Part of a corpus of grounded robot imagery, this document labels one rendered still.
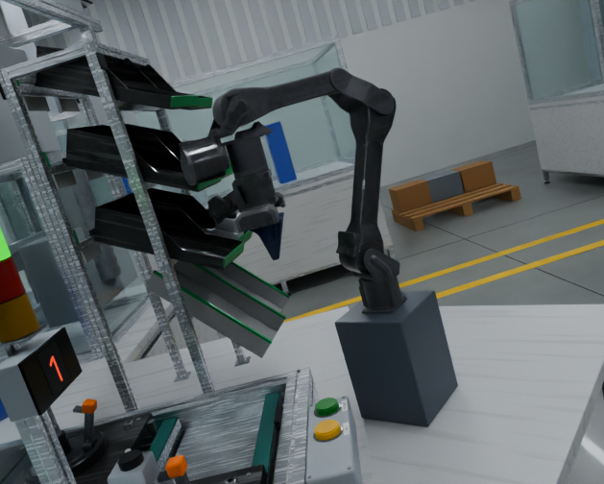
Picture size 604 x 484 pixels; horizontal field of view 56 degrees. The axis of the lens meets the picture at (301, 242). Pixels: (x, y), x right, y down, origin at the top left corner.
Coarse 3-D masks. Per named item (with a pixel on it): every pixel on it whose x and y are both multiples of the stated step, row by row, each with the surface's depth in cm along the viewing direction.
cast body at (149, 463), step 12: (132, 456) 68; (144, 456) 69; (120, 468) 67; (132, 468) 67; (144, 468) 67; (156, 468) 70; (108, 480) 67; (120, 480) 67; (132, 480) 67; (144, 480) 67; (156, 480) 69; (168, 480) 70
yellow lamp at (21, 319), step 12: (12, 300) 70; (24, 300) 72; (0, 312) 70; (12, 312) 70; (24, 312) 71; (0, 324) 70; (12, 324) 70; (24, 324) 71; (36, 324) 73; (0, 336) 71; (12, 336) 70; (24, 336) 71
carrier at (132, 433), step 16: (144, 416) 108; (64, 432) 98; (80, 432) 104; (96, 432) 102; (112, 432) 105; (128, 432) 103; (144, 432) 104; (64, 448) 97; (80, 448) 98; (96, 448) 96; (112, 448) 99; (80, 464) 93; (96, 464) 95; (112, 464) 94; (80, 480) 91; (96, 480) 90
